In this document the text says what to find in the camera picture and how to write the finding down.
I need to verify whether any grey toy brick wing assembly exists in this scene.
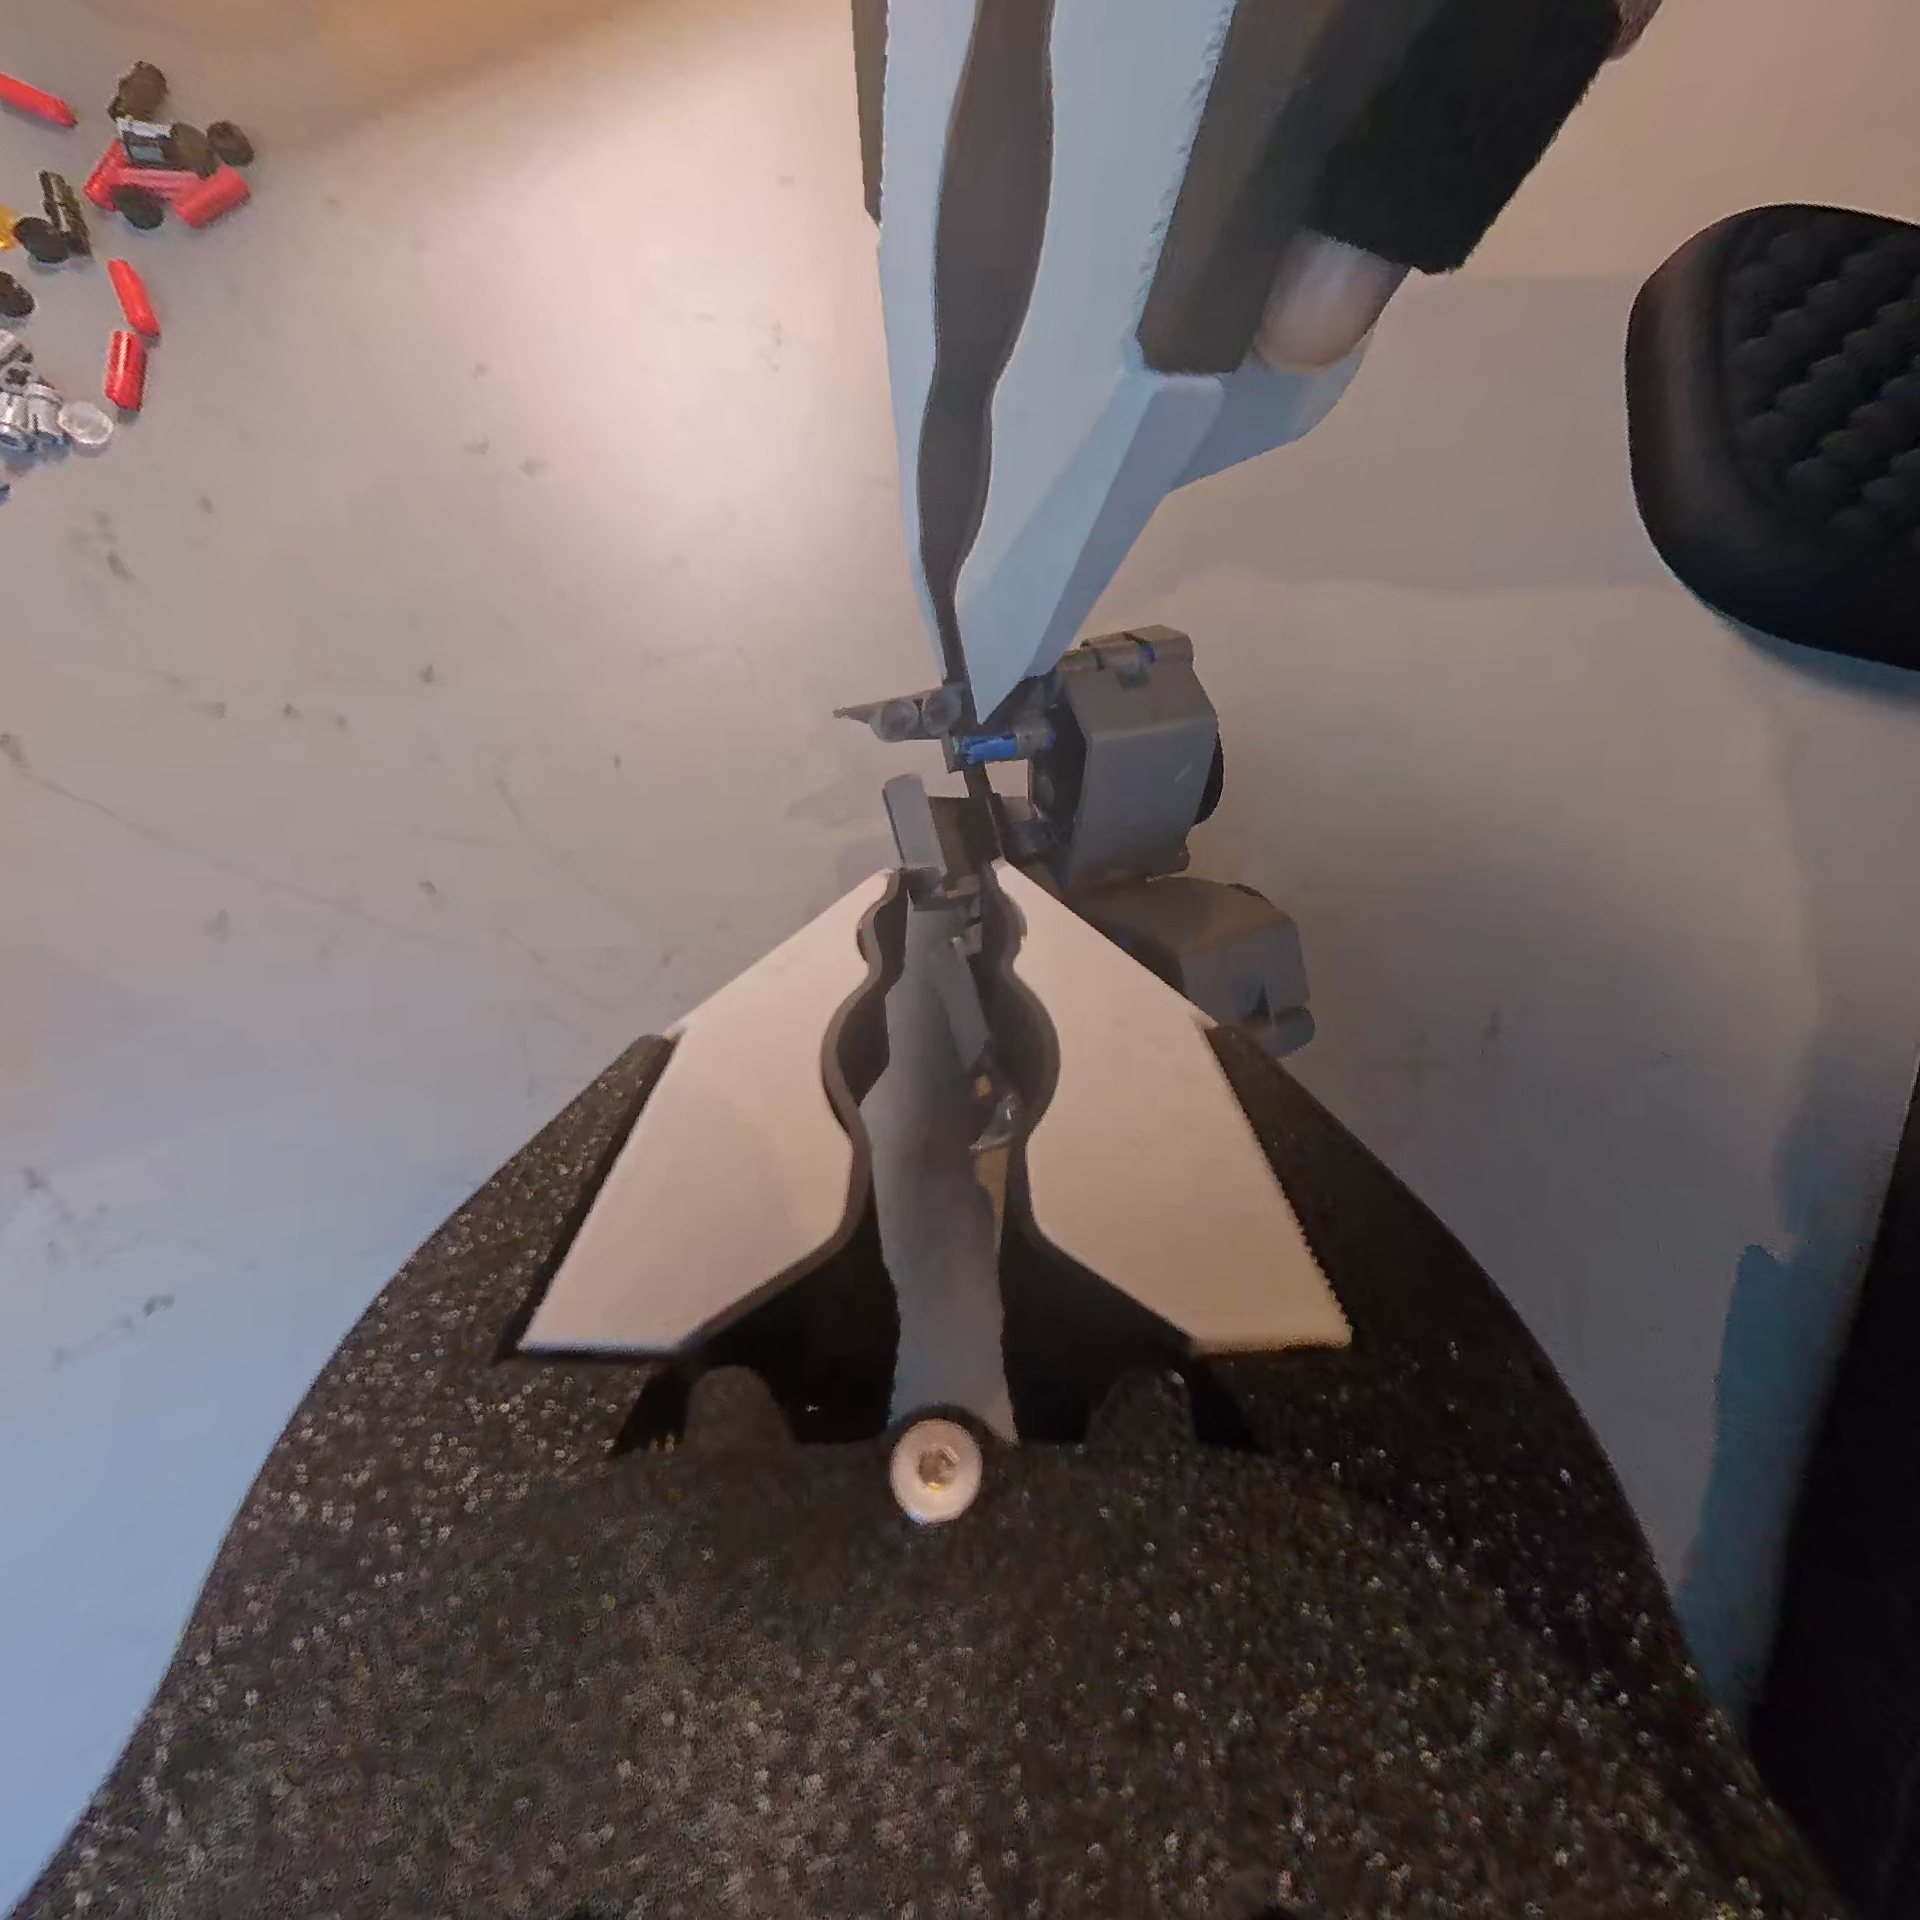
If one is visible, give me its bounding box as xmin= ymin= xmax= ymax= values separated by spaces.
xmin=883 ymin=771 xmax=1317 ymax=1171

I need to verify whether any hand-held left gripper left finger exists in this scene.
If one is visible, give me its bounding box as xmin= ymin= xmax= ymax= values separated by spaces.
xmin=499 ymin=871 xmax=908 ymax=1368

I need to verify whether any pile of small brick parts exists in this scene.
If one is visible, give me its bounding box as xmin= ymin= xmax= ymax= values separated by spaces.
xmin=0 ymin=60 xmax=255 ymax=495

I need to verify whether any person's black printed clothing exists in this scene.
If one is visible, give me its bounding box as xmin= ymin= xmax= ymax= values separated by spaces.
xmin=1745 ymin=1049 xmax=1920 ymax=1859

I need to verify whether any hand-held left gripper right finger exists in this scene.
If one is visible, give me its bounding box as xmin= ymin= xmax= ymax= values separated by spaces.
xmin=991 ymin=866 xmax=1357 ymax=1358

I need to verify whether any grey toy brick engine assembly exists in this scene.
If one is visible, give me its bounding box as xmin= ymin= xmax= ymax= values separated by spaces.
xmin=832 ymin=626 xmax=1229 ymax=888

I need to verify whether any grey desk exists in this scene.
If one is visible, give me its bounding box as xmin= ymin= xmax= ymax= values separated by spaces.
xmin=0 ymin=0 xmax=1920 ymax=1726

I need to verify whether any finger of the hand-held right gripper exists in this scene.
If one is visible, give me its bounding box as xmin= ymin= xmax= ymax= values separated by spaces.
xmin=870 ymin=0 xmax=1005 ymax=721
xmin=955 ymin=0 xmax=1380 ymax=726

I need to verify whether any person's right hand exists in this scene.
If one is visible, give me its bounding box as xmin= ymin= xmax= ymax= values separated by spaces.
xmin=1248 ymin=226 xmax=1415 ymax=378

